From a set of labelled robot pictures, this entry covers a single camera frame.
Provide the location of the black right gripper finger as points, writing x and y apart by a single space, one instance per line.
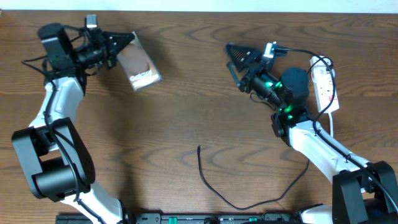
241 57
234 73

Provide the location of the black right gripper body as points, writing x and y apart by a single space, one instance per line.
259 68

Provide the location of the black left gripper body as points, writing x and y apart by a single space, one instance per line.
96 51

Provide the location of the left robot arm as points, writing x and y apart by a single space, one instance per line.
53 157

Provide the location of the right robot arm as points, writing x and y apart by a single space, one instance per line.
363 192

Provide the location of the white power strip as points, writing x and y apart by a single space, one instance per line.
323 84

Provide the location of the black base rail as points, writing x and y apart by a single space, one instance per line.
226 218

